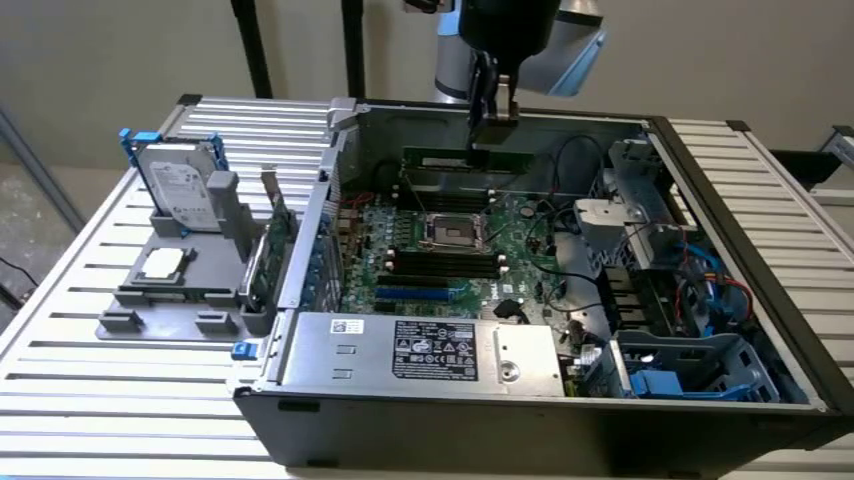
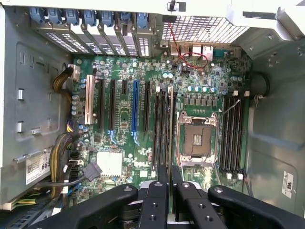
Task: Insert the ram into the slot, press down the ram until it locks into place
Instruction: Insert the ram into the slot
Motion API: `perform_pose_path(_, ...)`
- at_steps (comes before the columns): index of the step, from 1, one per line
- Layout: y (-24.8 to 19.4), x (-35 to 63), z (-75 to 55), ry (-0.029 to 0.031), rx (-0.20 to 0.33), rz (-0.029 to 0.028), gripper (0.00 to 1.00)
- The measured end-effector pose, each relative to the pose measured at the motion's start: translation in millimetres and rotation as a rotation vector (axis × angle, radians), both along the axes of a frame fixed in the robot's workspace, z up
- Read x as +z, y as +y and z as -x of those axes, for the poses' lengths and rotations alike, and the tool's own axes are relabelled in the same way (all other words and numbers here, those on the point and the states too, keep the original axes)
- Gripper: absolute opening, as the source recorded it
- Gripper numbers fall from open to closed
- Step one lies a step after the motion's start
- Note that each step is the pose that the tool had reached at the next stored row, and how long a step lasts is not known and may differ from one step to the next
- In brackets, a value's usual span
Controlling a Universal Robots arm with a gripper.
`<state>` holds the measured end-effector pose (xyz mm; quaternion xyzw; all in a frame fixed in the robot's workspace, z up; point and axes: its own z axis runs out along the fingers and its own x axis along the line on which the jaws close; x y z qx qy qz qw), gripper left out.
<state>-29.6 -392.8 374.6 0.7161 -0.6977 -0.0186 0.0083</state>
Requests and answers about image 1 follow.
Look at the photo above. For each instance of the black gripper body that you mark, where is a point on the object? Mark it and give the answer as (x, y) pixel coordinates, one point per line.
(507, 30)

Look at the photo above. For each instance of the green RAM stick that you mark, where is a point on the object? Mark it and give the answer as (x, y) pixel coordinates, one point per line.
(440, 162)

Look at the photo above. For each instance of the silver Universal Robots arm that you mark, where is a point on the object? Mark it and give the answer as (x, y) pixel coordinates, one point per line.
(453, 65)

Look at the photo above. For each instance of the black RAM slot bank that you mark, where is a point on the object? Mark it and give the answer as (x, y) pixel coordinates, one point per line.
(443, 263)
(443, 200)

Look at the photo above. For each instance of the black expansion slot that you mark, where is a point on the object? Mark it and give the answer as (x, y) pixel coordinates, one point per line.
(408, 281)

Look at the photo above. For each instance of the blue expansion slot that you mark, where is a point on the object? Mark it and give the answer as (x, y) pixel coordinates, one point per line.
(409, 294)

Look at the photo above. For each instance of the black stand pole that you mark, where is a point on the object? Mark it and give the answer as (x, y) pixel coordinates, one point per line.
(252, 45)
(353, 45)

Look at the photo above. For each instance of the metal CPU socket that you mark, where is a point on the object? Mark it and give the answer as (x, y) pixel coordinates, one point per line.
(455, 231)

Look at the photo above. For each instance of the metal disk bay cage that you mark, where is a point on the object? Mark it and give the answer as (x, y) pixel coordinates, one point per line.
(633, 200)

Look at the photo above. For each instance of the green motherboard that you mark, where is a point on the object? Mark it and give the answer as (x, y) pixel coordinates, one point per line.
(520, 260)

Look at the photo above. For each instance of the green graphics card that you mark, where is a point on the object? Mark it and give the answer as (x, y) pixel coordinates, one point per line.
(274, 235)

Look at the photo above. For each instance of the black fan shroud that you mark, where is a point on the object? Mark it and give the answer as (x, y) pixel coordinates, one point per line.
(629, 300)

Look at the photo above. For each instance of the hard disk in blue carrier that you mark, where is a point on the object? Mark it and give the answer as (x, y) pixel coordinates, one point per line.
(178, 187)

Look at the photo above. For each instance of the silver power supply unit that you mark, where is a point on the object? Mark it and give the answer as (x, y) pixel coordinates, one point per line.
(413, 355)

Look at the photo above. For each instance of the silver CPU chip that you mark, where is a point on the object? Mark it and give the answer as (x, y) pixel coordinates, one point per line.
(165, 262)

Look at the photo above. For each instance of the grey disk bay with blue clips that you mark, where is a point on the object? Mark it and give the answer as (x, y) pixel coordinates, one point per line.
(693, 365)

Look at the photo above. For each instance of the blue case latch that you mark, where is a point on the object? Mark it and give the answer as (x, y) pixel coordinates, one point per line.
(242, 350)

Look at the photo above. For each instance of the grey parts rack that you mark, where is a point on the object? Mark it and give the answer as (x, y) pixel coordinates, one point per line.
(166, 310)

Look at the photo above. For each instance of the black open PC case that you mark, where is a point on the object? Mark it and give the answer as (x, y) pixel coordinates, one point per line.
(533, 430)

